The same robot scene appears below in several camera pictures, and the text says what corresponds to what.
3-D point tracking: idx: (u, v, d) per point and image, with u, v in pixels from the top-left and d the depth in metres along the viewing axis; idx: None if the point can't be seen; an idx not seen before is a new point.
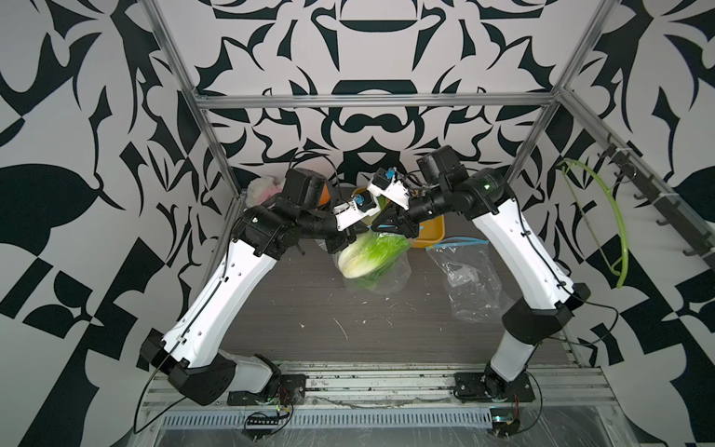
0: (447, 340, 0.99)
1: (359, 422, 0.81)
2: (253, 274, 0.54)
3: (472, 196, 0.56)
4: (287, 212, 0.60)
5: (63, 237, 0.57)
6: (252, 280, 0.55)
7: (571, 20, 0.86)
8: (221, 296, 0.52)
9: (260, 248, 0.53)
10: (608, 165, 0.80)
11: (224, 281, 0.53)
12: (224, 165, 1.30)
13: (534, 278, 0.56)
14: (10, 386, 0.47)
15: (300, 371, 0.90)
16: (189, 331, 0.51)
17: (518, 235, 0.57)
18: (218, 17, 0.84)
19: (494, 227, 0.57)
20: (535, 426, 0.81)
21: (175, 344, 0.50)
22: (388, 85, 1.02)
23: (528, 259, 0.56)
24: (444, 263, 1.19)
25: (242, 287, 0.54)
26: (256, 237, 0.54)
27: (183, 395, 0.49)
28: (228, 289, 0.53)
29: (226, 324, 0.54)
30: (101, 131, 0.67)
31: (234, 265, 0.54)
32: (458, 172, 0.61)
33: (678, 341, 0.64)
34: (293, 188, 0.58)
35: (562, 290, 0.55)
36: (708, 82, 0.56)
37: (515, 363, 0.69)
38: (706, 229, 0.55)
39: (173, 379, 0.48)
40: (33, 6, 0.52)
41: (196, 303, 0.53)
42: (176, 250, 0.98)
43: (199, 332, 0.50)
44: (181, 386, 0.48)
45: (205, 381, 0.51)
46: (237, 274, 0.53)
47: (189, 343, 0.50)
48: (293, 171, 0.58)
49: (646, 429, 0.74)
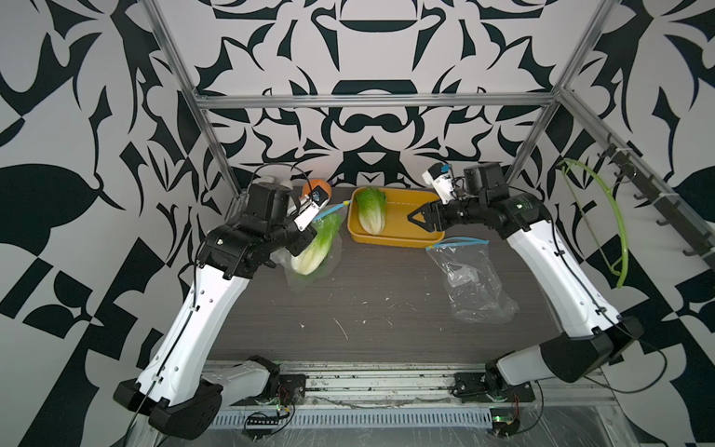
0: (448, 340, 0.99)
1: (359, 422, 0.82)
2: (225, 298, 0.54)
3: (505, 215, 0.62)
4: (255, 229, 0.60)
5: (63, 237, 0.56)
6: (225, 306, 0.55)
7: (571, 20, 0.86)
8: (195, 327, 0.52)
9: (233, 269, 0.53)
10: (608, 165, 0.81)
11: (195, 311, 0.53)
12: (224, 165, 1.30)
13: (569, 301, 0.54)
14: (10, 387, 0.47)
15: (300, 371, 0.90)
16: (166, 369, 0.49)
17: (552, 254, 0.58)
18: (218, 17, 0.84)
19: (530, 246, 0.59)
20: (535, 426, 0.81)
21: (152, 384, 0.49)
22: (389, 85, 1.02)
23: (562, 280, 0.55)
24: (444, 263, 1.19)
25: (217, 313, 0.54)
26: (224, 258, 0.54)
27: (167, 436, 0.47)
28: (201, 318, 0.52)
29: (206, 354, 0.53)
30: (101, 131, 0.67)
31: (204, 292, 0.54)
32: (500, 190, 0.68)
33: (677, 341, 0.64)
34: (260, 203, 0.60)
35: (602, 317, 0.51)
36: (708, 82, 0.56)
37: (525, 375, 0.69)
38: (706, 229, 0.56)
39: (154, 420, 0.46)
40: (33, 6, 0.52)
41: (168, 338, 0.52)
42: (176, 250, 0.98)
43: (176, 368, 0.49)
44: (164, 427, 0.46)
45: (190, 418, 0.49)
46: (209, 301, 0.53)
47: (167, 382, 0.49)
48: (257, 187, 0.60)
49: (645, 428, 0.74)
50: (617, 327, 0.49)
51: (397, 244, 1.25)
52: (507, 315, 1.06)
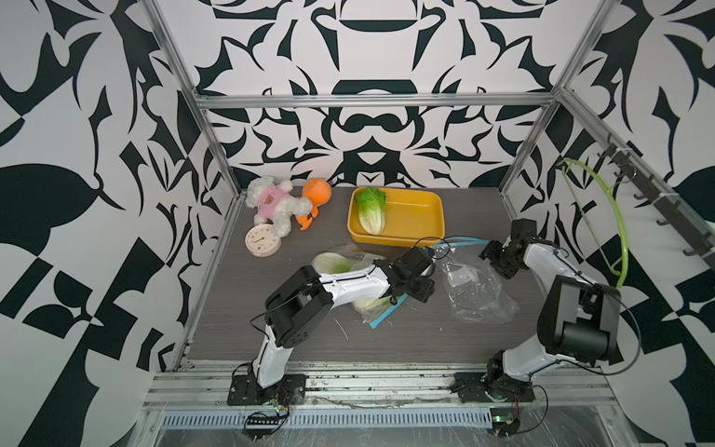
0: (448, 340, 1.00)
1: (359, 422, 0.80)
2: (379, 290, 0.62)
3: (521, 244, 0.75)
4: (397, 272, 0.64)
5: (63, 237, 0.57)
6: (367, 294, 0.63)
7: (570, 20, 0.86)
8: (360, 281, 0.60)
9: (390, 282, 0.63)
10: (608, 165, 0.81)
11: (367, 276, 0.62)
12: (224, 165, 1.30)
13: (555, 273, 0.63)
14: (10, 386, 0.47)
15: (300, 371, 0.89)
16: (336, 283, 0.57)
17: (549, 252, 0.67)
18: (218, 17, 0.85)
19: (534, 252, 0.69)
20: (536, 426, 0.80)
21: (328, 280, 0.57)
22: (389, 85, 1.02)
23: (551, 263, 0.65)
24: (444, 262, 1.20)
25: (370, 291, 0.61)
26: (386, 274, 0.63)
27: (299, 321, 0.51)
28: (368, 280, 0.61)
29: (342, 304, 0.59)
30: (101, 131, 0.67)
31: (375, 273, 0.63)
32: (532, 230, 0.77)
33: (677, 341, 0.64)
34: (412, 259, 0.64)
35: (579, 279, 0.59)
36: (708, 82, 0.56)
37: (521, 365, 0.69)
38: (706, 229, 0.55)
39: (315, 300, 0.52)
40: (33, 6, 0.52)
41: (344, 273, 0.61)
42: (176, 250, 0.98)
43: (344, 290, 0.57)
44: (314, 309, 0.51)
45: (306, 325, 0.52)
46: (375, 278, 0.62)
47: (336, 288, 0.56)
48: (417, 247, 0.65)
49: (646, 429, 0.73)
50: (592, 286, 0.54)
51: (396, 244, 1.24)
52: (507, 316, 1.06)
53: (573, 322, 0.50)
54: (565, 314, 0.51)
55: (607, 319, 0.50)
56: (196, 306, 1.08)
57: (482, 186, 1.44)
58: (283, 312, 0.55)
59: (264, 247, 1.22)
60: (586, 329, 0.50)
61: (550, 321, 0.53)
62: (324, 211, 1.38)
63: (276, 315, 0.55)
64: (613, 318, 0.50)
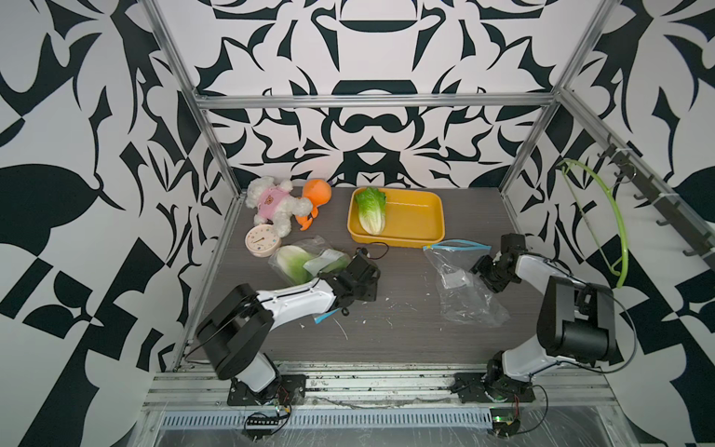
0: (448, 340, 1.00)
1: (359, 422, 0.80)
2: (323, 303, 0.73)
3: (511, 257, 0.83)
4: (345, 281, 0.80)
5: (62, 237, 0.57)
6: (313, 308, 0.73)
7: (570, 20, 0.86)
8: (303, 295, 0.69)
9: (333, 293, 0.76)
10: (608, 165, 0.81)
11: (308, 291, 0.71)
12: (225, 165, 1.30)
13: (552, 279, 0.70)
14: (10, 386, 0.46)
15: (300, 371, 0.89)
16: (277, 300, 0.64)
17: (540, 261, 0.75)
18: (218, 17, 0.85)
19: (526, 261, 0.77)
20: (536, 426, 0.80)
21: (267, 299, 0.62)
22: (389, 85, 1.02)
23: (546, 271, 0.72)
24: (438, 263, 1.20)
25: (312, 303, 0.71)
26: (332, 285, 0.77)
27: (239, 347, 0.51)
28: (312, 295, 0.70)
29: (282, 321, 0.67)
30: (101, 131, 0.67)
31: (317, 288, 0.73)
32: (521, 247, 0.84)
33: (678, 341, 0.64)
34: (357, 266, 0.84)
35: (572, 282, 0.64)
36: (708, 82, 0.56)
37: (522, 366, 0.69)
38: (706, 229, 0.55)
39: (255, 322, 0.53)
40: (33, 6, 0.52)
41: (285, 290, 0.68)
42: (176, 250, 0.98)
43: (285, 307, 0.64)
44: (255, 332, 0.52)
45: (244, 348, 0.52)
46: (317, 292, 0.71)
47: (275, 306, 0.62)
48: (360, 258, 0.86)
49: (646, 429, 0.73)
50: (586, 287, 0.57)
51: (396, 244, 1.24)
52: (504, 318, 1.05)
53: (573, 322, 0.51)
54: (564, 314, 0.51)
55: (603, 318, 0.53)
56: (196, 306, 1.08)
57: (482, 186, 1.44)
58: (218, 339, 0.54)
59: (264, 247, 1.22)
60: (586, 328, 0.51)
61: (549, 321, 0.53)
62: (324, 211, 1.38)
63: (210, 344, 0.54)
64: (609, 317, 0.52)
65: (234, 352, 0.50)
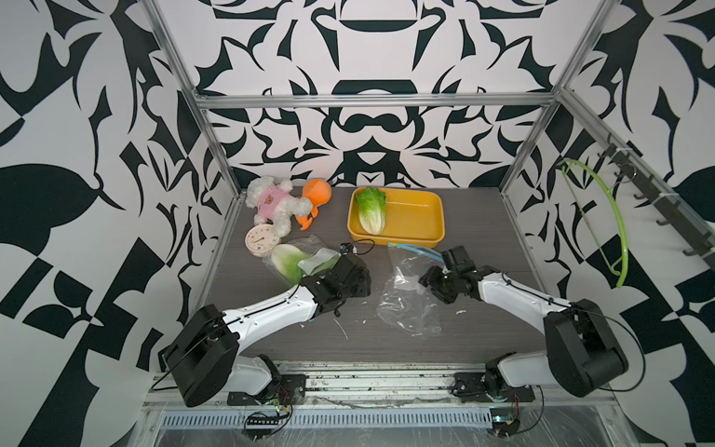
0: (448, 340, 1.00)
1: (359, 422, 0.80)
2: (304, 311, 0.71)
3: (469, 282, 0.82)
4: (330, 284, 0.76)
5: (62, 237, 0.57)
6: (293, 318, 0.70)
7: (570, 20, 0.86)
8: (280, 307, 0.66)
9: (317, 301, 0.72)
10: (608, 165, 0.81)
11: (286, 303, 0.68)
12: (224, 165, 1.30)
13: (529, 304, 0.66)
14: (11, 386, 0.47)
15: (300, 371, 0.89)
16: (248, 318, 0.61)
17: (505, 285, 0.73)
18: (218, 17, 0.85)
19: (487, 288, 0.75)
20: (535, 426, 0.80)
21: (234, 319, 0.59)
22: (389, 85, 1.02)
23: (519, 295, 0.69)
24: (397, 262, 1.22)
25: (291, 314, 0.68)
26: (315, 291, 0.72)
27: (204, 374, 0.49)
28: (289, 306, 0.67)
29: (261, 335, 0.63)
30: (101, 131, 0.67)
31: (297, 298, 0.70)
32: (466, 264, 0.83)
33: (677, 341, 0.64)
34: (342, 268, 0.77)
35: (553, 306, 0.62)
36: (708, 82, 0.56)
37: (527, 379, 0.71)
38: (706, 229, 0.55)
39: (218, 346, 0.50)
40: (33, 6, 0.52)
41: (255, 306, 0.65)
42: (176, 250, 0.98)
43: (255, 324, 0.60)
44: (219, 358, 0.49)
45: (213, 372, 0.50)
46: (297, 304, 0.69)
47: (244, 326, 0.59)
48: (345, 257, 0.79)
49: (646, 429, 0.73)
50: (571, 307, 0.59)
51: (396, 244, 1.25)
52: (505, 318, 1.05)
53: (588, 358, 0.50)
54: (578, 355, 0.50)
55: (603, 334, 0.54)
56: (196, 306, 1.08)
57: (482, 186, 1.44)
58: (185, 363, 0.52)
59: (264, 247, 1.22)
60: (601, 358, 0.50)
61: (567, 367, 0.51)
62: (324, 211, 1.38)
63: (178, 369, 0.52)
64: (607, 331, 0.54)
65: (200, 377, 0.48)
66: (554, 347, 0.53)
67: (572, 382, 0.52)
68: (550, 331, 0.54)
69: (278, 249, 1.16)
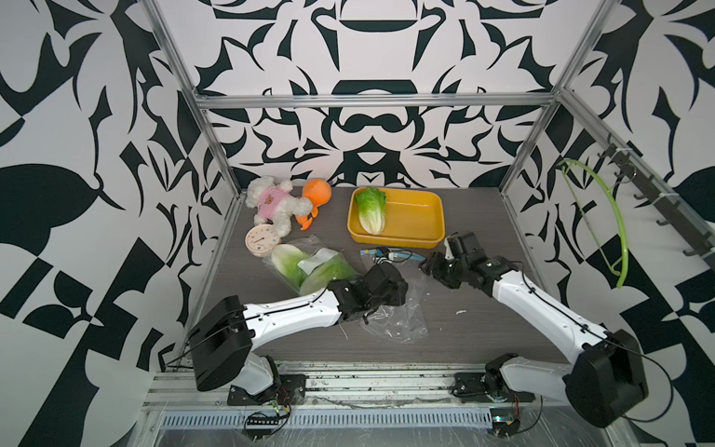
0: (448, 340, 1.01)
1: (359, 422, 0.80)
2: (328, 318, 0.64)
3: (482, 276, 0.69)
4: (360, 293, 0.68)
5: (63, 237, 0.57)
6: (315, 322, 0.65)
7: (570, 20, 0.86)
8: (301, 310, 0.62)
9: (342, 309, 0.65)
10: (608, 165, 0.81)
11: (309, 306, 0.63)
12: (224, 165, 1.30)
13: (557, 328, 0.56)
14: (11, 386, 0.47)
15: (300, 371, 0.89)
16: (267, 317, 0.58)
17: (526, 293, 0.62)
18: (218, 17, 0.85)
19: (505, 291, 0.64)
20: (535, 426, 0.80)
21: (252, 316, 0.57)
22: (389, 85, 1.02)
23: (544, 313, 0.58)
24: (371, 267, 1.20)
25: (312, 319, 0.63)
26: (341, 298, 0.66)
27: (215, 366, 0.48)
28: (309, 311, 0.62)
29: (279, 336, 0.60)
30: (101, 131, 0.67)
31: (320, 303, 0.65)
32: (478, 254, 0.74)
33: (677, 341, 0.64)
34: (373, 279, 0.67)
35: (588, 334, 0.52)
36: (708, 82, 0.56)
37: (531, 386, 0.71)
38: (706, 229, 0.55)
39: (232, 342, 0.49)
40: (33, 6, 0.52)
41: (278, 305, 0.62)
42: (176, 250, 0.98)
43: (274, 324, 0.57)
44: (229, 354, 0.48)
45: (222, 368, 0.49)
46: (319, 309, 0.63)
47: (262, 324, 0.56)
48: (379, 265, 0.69)
49: (647, 429, 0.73)
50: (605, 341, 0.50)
51: (397, 243, 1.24)
52: (505, 318, 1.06)
53: (619, 398, 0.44)
54: (608, 394, 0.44)
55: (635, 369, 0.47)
56: (196, 306, 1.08)
57: (482, 187, 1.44)
58: (203, 349, 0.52)
59: (264, 247, 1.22)
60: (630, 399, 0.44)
61: (593, 402, 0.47)
62: (324, 211, 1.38)
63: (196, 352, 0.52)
64: (640, 367, 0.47)
65: (211, 368, 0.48)
66: (583, 380, 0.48)
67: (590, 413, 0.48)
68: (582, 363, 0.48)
69: (277, 248, 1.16)
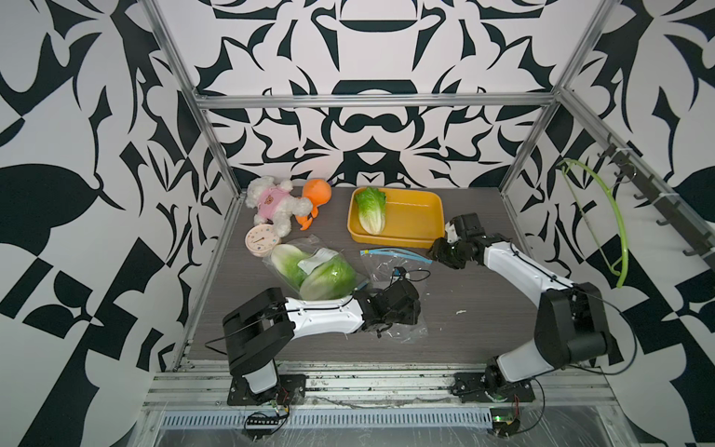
0: (448, 340, 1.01)
1: (359, 422, 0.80)
2: (351, 324, 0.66)
3: (477, 247, 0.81)
4: (381, 308, 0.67)
5: (62, 237, 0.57)
6: (339, 327, 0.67)
7: (570, 20, 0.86)
8: (330, 313, 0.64)
9: (365, 318, 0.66)
10: (608, 165, 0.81)
11: (338, 310, 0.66)
12: (224, 165, 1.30)
13: (531, 279, 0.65)
14: (11, 386, 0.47)
15: (301, 371, 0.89)
16: (303, 313, 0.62)
17: (511, 255, 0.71)
18: (218, 17, 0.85)
19: (493, 255, 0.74)
20: (535, 426, 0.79)
21: (293, 309, 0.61)
22: (389, 85, 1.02)
23: (522, 268, 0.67)
24: (373, 268, 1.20)
25: (338, 323, 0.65)
26: (363, 308, 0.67)
27: (255, 353, 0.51)
28: (339, 314, 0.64)
29: (311, 332, 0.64)
30: (101, 131, 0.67)
31: (346, 306, 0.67)
32: (477, 231, 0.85)
33: (677, 341, 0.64)
34: (394, 294, 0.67)
35: (554, 283, 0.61)
36: (708, 82, 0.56)
37: (524, 372, 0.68)
38: (706, 229, 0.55)
39: (274, 331, 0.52)
40: (33, 6, 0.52)
41: (315, 303, 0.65)
42: (176, 250, 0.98)
43: (310, 320, 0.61)
44: (272, 343, 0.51)
45: (259, 354, 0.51)
46: (346, 315, 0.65)
47: (300, 318, 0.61)
48: (401, 282, 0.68)
49: (648, 430, 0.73)
50: (572, 288, 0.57)
51: (397, 243, 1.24)
52: (504, 318, 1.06)
53: (573, 337, 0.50)
54: (565, 332, 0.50)
55: (597, 318, 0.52)
56: (196, 306, 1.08)
57: (482, 187, 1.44)
58: (240, 335, 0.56)
59: (264, 247, 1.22)
60: (586, 339, 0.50)
61: (553, 342, 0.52)
62: (324, 211, 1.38)
63: (233, 339, 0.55)
64: (600, 315, 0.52)
65: (250, 355, 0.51)
66: (546, 321, 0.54)
67: (553, 357, 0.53)
68: (545, 305, 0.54)
69: (278, 247, 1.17)
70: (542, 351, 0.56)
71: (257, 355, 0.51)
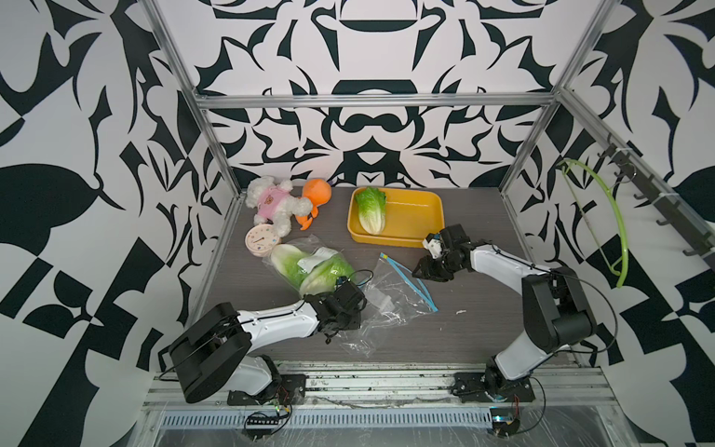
0: (448, 340, 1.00)
1: (359, 422, 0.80)
2: (306, 327, 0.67)
3: (464, 253, 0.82)
4: (330, 305, 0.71)
5: (63, 237, 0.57)
6: (296, 331, 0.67)
7: (570, 20, 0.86)
8: (288, 317, 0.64)
9: (319, 318, 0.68)
10: (608, 165, 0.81)
11: (293, 314, 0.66)
12: (224, 165, 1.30)
13: (513, 272, 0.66)
14: (11, 386, 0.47)
15: (300, 371, 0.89)
16: (258, 322, 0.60)
17: (493, 252, 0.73)
18: (218, 17, 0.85)
19: (478, 256, 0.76)
20: (535, 426, 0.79)
21: (247, 320, 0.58)
22: (388, 85, 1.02)
23: (505, 263, 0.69)
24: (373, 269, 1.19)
25: (296, 326, 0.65)
26: (317, 309, 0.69)
27: (209, 372, 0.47)
28: (292, 318, 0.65)
29: (269, 342, 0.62)
30: (101, 131, 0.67)
31: (300, 311, 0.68)
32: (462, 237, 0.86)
33: (677, 341, 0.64)
34: (344, 293, 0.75)
35: (533, 270, 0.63)
36: (708, 82, 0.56)
37: (520, 366, 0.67)
38: (706, 229, 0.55)
39: (227, 347, 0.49)
40: (33, 6, 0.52)
41: (268, 312, 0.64)
42: (176, 250, 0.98)
43: (266, 330, 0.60)
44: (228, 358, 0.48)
45: (214, 374, 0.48)
46: (301, 318, 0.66)
47: (255, 328, 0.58)
48: (349, 282, 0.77)
49: (645, 428, 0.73)
50: (552, 273, 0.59)
51: (397, 243, 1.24)
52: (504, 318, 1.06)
53: (559, 319, 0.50)
54: (550, 315, 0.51)
55: (578, 298, 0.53)
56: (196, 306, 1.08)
57: (482, 187, 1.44)
58: (192, 359, 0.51)
59: (264, 247, 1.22)
60: (572, 320, 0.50)
61: (539, 327, 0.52)
62: (324, 211, 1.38)
63: (183, 365, 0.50)
64: (583, 296, 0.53)
65: (206, 375, 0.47)
66: (530, 307, 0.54)
67: (539, 340, 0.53)
68: (527, 291, 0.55)
69: (278, 247, 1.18)
70: (530, 336, 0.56)
71: (212, 375, 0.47)
